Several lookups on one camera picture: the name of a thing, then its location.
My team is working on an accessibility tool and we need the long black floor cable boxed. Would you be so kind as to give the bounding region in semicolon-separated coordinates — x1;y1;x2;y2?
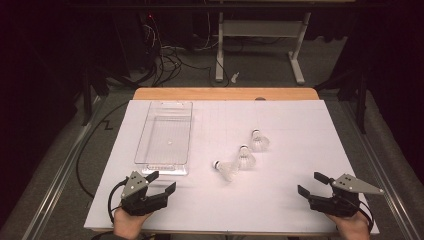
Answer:
75;100;130;199

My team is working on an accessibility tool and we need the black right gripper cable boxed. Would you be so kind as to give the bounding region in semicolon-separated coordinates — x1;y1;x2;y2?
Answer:
358;199;375;233

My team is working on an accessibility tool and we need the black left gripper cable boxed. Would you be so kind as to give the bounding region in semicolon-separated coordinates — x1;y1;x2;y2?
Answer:
107;178;130;224

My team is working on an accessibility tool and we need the clear plastic bin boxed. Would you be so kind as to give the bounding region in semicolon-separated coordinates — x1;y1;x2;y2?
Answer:
134;100;194;177

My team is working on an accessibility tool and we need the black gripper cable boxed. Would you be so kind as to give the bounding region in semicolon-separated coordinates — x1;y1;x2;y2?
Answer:
107;178;130;224
358;199;375;233

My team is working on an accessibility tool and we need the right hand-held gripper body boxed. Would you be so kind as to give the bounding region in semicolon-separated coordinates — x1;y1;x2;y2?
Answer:
308;173;385;219

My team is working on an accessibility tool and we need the person's right hand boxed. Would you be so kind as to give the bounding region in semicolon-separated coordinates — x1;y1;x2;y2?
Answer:
326;211;371;240

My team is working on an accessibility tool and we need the dark equipment box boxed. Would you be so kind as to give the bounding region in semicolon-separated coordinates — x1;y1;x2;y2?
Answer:
111;9;161;73

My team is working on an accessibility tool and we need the white metal stand frame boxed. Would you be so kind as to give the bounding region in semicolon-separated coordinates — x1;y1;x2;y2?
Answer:
214;11;313;86

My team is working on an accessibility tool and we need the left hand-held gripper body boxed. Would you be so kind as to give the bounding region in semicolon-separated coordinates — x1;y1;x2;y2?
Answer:
119;170;169;217

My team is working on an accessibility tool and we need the person's left hand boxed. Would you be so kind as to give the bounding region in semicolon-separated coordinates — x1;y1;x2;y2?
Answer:
113;208;153;240

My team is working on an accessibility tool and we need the white shuttlecock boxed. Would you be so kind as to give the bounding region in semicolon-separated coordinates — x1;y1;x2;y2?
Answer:
234;144;257;170
249;129;271;153
213;159;240;183

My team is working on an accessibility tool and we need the black tripod stand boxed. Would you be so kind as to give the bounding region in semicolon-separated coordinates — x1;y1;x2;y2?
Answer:
314;64;371;135
79;64;141;127

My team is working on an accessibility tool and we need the white board sheet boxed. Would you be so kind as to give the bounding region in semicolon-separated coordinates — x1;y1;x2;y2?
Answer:
83;99;380;235

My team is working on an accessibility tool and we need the metal floor rail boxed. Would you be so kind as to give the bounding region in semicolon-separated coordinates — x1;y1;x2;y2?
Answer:
339;99;424;240
21;96;108;240

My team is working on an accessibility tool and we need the tangle of floor cables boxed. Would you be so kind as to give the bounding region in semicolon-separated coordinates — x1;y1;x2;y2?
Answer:
141;13;232;88

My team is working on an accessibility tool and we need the wooden table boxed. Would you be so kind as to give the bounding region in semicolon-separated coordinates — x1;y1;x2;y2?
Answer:
92;87;374;238

